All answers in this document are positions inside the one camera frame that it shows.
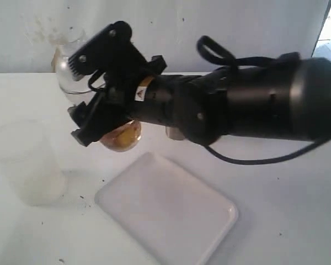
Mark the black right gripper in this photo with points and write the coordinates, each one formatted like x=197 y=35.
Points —
x=134 y=87

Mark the clear shaker lid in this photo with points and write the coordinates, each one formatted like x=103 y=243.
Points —
x=75 y=91

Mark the chocolate pieces and gold coins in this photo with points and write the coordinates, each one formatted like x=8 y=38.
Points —
x=125 y=136

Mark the clear shaker cup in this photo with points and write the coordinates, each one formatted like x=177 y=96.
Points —
x=121 y=138

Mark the stainless steel cup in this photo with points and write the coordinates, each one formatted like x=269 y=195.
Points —
x=174 y=133

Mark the translucent plastic container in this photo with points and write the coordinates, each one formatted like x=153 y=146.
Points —
x=28 y=162

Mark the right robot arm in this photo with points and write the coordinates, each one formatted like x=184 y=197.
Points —
x=286 y=97

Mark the white plastic tray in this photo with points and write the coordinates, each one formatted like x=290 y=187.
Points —
x=176 y=217

